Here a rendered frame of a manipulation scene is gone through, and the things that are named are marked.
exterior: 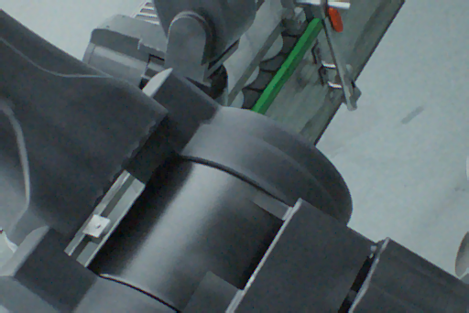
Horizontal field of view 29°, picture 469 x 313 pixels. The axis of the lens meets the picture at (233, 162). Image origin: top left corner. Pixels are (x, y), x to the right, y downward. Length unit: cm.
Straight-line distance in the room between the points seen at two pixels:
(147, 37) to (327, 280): 49
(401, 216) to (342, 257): 204
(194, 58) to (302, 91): 66
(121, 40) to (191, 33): 9
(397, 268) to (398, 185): 211
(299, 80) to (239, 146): 102
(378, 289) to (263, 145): 7
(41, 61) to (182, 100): 5
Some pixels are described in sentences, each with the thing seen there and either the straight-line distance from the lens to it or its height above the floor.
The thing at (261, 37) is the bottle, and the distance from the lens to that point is 128.
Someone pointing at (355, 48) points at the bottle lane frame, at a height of 87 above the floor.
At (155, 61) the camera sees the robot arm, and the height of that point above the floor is 139.
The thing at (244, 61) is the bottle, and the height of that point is 105.
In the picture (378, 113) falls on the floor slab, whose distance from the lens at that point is 260.
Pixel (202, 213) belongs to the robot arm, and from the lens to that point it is 31.
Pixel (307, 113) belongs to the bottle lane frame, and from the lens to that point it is 138.
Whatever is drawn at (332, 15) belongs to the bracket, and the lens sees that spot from 126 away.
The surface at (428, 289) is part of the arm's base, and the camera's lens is 30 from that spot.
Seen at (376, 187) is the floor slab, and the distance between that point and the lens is 242.
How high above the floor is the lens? 184
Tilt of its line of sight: 45 degrees down
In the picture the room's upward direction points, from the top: 25 degrees counter-clockwise
